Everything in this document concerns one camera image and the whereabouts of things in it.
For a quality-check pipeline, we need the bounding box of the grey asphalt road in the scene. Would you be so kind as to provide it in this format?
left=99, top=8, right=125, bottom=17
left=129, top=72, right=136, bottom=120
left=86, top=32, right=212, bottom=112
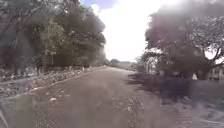
left=0, top=66, right=224, bottom=128

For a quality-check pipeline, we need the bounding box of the row of trees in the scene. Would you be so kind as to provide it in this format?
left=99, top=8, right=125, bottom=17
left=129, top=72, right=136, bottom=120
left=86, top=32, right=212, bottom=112
left=0, top=0, right=108, bottom=73

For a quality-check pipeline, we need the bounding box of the large dark tree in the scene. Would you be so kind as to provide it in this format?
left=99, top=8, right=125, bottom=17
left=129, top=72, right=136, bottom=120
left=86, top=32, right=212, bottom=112
left=137, top=0, right=224, bottom=80

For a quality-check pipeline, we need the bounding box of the grass verge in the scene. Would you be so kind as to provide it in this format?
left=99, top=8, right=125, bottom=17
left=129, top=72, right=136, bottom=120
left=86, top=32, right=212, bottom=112
left=146, top=74, right=224, bottom=111

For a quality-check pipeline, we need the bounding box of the pale building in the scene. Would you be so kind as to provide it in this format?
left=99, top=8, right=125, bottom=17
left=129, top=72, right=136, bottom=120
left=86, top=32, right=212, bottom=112
left=207, top=63, right=224, bottom=82

